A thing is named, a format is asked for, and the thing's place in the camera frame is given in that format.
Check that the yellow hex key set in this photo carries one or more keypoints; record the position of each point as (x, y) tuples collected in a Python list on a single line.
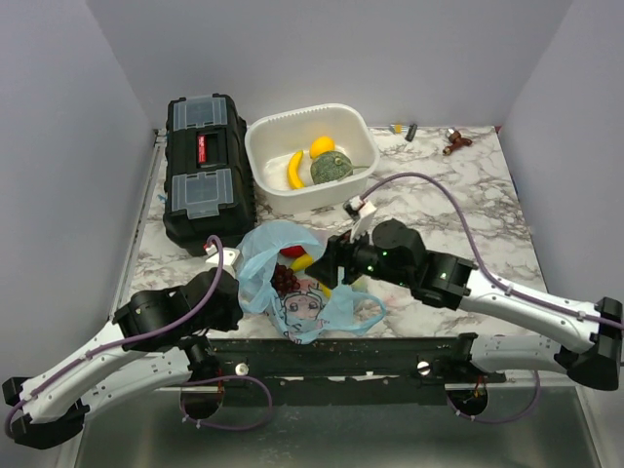
[(398, 128)]

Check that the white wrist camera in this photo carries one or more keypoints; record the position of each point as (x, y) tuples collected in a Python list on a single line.
[(230, 257), (361, 211)]

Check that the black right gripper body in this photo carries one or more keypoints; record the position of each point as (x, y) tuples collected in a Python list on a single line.
[(360, 256)]

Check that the green netted fake melon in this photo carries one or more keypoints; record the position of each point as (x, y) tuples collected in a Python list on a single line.
[(331, 166)]

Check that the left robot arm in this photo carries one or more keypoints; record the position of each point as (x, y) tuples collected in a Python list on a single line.
[(156, 339)]

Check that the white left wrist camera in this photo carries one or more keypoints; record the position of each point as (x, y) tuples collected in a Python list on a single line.
[(230, 257)]

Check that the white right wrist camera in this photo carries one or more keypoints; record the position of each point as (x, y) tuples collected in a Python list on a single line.
[(361, 211)]

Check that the black screwdriver bit holder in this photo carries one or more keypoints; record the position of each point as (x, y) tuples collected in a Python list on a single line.
[(410, 135)]

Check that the red fake apple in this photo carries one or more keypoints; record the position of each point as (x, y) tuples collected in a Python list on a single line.
[(293, 251)]

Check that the brown brass faucet valve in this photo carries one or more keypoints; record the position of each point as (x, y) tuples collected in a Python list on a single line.
[(456, 141)]

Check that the black toolbox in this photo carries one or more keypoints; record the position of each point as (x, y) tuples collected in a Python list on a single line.
[(209, 183)]

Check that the blue printed plastic bag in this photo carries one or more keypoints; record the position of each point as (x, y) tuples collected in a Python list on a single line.
[(311, 309)]

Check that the yellow fake banana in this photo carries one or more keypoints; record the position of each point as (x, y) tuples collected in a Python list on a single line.
[(294, 180), (302, 262)]

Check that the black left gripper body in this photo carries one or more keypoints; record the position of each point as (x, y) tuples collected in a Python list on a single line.
[(225, 320)]

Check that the yellow fake lemon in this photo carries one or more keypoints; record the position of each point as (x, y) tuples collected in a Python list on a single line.
[(320, 146)]

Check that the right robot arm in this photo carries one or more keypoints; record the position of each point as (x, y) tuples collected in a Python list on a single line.
[(580, 339)]

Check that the black mounting rail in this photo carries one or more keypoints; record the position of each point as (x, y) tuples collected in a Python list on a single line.
[(339, 371)]

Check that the dark red fake grapes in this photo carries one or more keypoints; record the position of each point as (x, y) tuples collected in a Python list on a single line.
[(284, 280)]

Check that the white plastic basin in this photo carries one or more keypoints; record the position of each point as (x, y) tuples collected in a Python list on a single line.
[(272, 141)]

